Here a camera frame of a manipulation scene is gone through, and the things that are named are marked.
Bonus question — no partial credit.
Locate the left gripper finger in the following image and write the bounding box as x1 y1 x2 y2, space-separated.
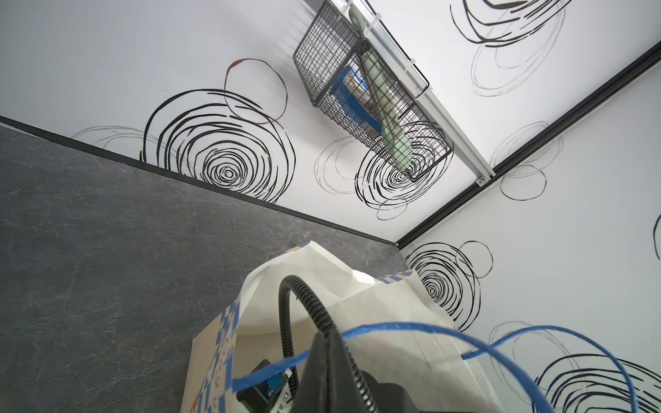
291 330 372 413

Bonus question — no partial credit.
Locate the blue checkered paper bag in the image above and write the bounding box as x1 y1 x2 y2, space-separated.
179 239 641 413

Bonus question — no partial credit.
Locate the green item in basket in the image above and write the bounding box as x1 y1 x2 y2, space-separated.
356 38 413 172

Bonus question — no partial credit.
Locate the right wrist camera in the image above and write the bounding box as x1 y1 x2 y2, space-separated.
237 368 295 413

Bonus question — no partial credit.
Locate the black wire wall basket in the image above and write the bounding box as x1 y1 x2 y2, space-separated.
293 1 453 181

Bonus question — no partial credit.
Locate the blue handled tool in basket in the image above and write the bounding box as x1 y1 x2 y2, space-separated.
330 66 381 136

